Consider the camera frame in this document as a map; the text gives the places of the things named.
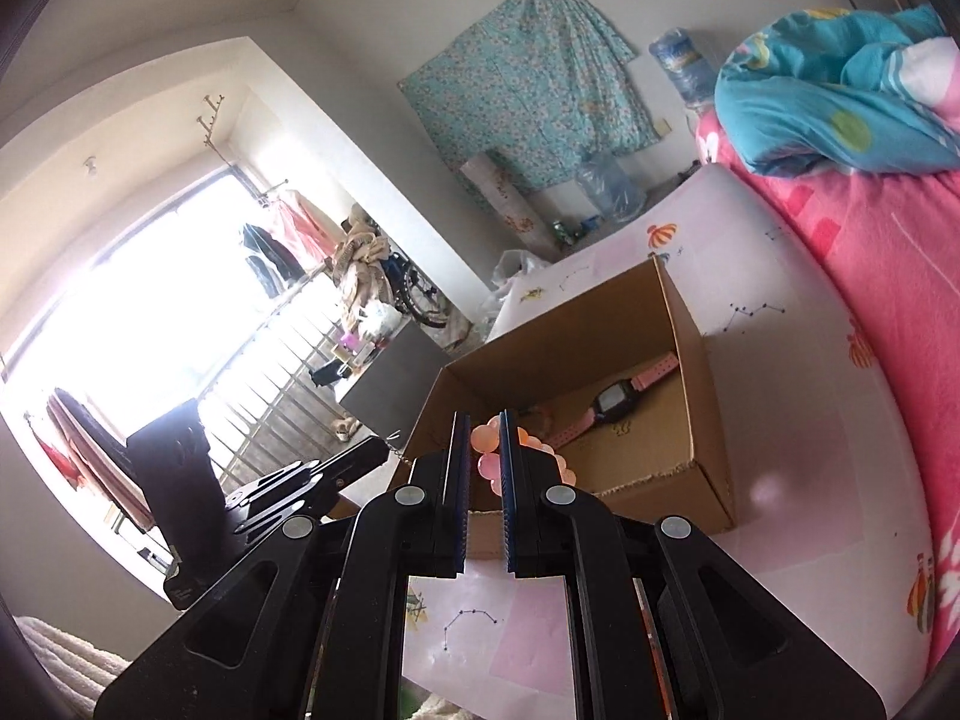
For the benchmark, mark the white plastic bag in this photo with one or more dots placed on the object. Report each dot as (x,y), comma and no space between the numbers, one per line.
(379,322)

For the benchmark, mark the beige clothes pile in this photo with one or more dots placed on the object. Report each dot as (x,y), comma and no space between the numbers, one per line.
(360,262)

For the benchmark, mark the brown cardboard box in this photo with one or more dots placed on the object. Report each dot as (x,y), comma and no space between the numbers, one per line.
(637,457)

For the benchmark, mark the person's left forearm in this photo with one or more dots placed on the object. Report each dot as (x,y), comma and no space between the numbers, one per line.
(60,652)

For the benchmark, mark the rolled white mat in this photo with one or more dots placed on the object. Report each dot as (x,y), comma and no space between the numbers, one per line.
(510,202)

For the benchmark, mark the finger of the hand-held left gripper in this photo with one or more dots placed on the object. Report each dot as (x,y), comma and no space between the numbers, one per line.
(345,465)
(300,504)

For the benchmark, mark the teal floral wall cloth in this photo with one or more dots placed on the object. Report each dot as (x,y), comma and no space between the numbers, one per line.
(525,82)

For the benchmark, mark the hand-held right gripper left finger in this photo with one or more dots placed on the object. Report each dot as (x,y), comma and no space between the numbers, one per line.
(459,495)

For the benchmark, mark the dark hanging garment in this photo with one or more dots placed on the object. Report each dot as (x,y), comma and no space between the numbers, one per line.
(266,255)

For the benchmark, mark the clear plastic bag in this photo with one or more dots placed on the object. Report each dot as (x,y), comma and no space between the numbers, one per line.
(517,274)

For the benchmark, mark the wheelchair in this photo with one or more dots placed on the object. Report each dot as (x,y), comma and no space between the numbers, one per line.
(416,292)

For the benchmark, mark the beige slippers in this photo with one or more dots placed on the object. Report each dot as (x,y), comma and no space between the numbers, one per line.
(345,427)

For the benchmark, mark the blue label water jug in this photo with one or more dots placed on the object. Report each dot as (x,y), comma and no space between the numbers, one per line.
(682,64)

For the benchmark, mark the red and black hanging clothes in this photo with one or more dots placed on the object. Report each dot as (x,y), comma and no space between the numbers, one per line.
(82,442)

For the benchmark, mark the grey table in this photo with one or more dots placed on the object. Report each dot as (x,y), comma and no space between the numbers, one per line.
(405,382)

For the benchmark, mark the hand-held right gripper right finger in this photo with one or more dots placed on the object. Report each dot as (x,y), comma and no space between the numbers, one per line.
(508,495)

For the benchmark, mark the white fluffy garment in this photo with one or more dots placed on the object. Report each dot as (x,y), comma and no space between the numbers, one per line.
(446,709)

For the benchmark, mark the empty clear water jug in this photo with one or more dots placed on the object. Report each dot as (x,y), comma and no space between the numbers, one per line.
(611,191)

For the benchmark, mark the pink floral quilt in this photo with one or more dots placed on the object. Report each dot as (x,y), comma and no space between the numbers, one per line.
(862,255)

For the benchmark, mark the pink hanging garment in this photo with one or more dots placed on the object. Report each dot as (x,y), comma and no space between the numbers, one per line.
(300,229)

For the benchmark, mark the blue printed blanket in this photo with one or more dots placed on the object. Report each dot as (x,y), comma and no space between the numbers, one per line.
(810,90)

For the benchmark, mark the wall coat hooks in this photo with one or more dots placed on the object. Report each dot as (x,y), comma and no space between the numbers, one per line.
(214,127)

